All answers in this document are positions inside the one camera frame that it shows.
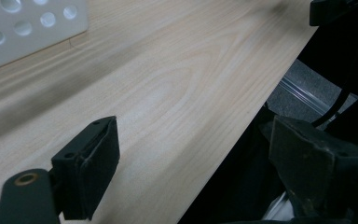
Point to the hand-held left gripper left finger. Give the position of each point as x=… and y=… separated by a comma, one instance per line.
x=87, y=177

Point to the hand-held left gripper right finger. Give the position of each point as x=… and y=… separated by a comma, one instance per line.
x=310, y=174

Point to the white perforated plastic basket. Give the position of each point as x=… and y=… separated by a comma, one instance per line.
x=28, y=34

